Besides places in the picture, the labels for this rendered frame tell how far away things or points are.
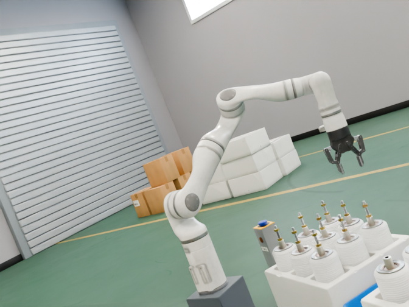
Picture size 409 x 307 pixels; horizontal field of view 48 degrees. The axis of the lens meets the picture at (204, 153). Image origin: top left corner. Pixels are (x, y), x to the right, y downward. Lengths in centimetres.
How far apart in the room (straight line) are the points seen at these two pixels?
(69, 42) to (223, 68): 253
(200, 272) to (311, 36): 591
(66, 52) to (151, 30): 185
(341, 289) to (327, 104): 60
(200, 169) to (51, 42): 633
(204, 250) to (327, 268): 41
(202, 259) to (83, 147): 592
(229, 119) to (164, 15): 701
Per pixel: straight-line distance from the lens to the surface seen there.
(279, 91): 160
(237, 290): 150
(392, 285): 134
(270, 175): 453
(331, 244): 172
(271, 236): 192
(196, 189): 142
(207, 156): 148
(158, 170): 550
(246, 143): 435
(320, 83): 159
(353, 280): 159
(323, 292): 156
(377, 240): 170
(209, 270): 145
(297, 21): 718
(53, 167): 694
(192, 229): 143
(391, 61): 677
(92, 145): 737
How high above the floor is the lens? 79
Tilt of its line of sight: 3 degrees down
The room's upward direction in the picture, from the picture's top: 21 degrees counter-clockwise
